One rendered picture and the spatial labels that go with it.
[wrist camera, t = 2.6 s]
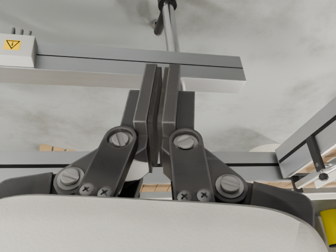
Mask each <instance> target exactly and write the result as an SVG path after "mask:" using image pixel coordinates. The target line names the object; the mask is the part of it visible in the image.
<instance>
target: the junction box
mask: <svg viewBox="0 0 336 252"><path fill-rule="evenodd" d="M37 50H38V45H37V40H36V37H35V36H33V35H20V34H7V33H0V66H13V67H30V68H34V67H35V62H36V56H37Z"/></svg>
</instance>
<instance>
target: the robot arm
mask: <svg viewBox="0 0 336 252"><path fill-rule="evenodd" d="M194 126H195V91H181V64H169V67H165V68H164V75H163V77H162V67H158V64H155V63H146V64H145V68H144V73H143V77H142V82H141V86H140V90H131V89H130V90H129V92H128V96H127V100H126V104H125V107H124V111H123V115H122V119H121V123H120V126H115V127H113V128H111V129H110V130H108V131H107V132H106V134H105V135H104V137H103V139H102V141H101V143H100V145H99V147H98V148H96V149H95V150H93V151H91V152H90V153H88V154H86V155H85V156H83V157H81V158H80V159H78V160H76V161H75V162H73V163H71V164H69V165H68V166H66V167H64V168H63V169H62V170H60V171H59V172H58V173H57V174H53V172H47V173H40V174H34V175H27V176H20V177H14V178H9V179H6V180H4V181H2V182H0V252H328V249H327V247H326V245H325V243H324V241H323V239H322V238H321V236H320V235H319V233H318V232H317V231H316V230H315V208H314V204H313V202H312V201H311V200H310V198H308V197H307V196H306V195H304V194H302V193H300V192H296V191H292V190H288V189H284V188H280V187H276V186H272V185H268V184H264V183H260V182H256V181H254V182H253V183H249V182H246V181H245V180H244V179H243V178H242V177H241V176H240V175H239V174H238V173H236V172H235V171H234V170H232V169H231V168H230V167H229V166H227V165H226V164H225V163H224V162H222V161H221V160H220V159H219V158H217V157H216V156H215V155H214V154H212V153H211V152H210V151H208V150H207V149H206V148H205V147H204V143H203V138H202V136H201V134H200V133H199V132H198V131H196V130H194ZM158 158H159V159H160V166H161V167H162V168H163V174H164V175H166V176H167V177H168V178H169V179H170V184H171V195H172V200H169V199H151V198H138V196H139V193H140V190H141V187H142V184H143V177H144V176H145V175H147V174H148V173H152V172H153V167H157V165H158Z"/></svg>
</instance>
